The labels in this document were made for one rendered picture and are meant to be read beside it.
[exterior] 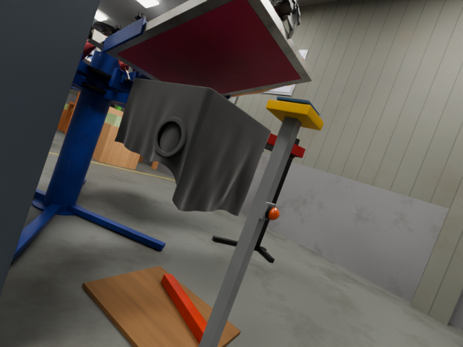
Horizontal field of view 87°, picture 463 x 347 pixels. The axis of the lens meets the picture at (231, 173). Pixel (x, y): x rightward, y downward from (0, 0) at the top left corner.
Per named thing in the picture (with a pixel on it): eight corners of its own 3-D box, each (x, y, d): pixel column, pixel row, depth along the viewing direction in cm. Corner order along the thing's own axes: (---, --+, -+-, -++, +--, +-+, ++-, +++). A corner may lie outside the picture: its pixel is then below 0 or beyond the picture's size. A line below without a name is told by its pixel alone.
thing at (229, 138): (240, 217, 116) (273, 131, 114) (166, 212, 80) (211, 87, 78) (235, 214, 118) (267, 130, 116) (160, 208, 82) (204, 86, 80)
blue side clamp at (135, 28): (151, 40, 99) (154, 25, 100) (140, 32, 95) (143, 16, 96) (112, 58, 117) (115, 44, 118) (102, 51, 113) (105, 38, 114)
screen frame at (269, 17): (312, 81, 115) (313, 74, 115) (247, -20, 68) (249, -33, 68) (191, 102, 161) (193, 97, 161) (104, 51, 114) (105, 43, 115)
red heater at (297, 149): (275, 154, 267) (279, 144, 266) (302, 160, 225) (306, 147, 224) (226, 133, 243) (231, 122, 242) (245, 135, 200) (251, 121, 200)
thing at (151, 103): (187, 193, 88) (222, 97, 86) (169, 189, 81) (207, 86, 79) (125, 158, 115) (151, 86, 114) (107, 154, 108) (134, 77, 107)
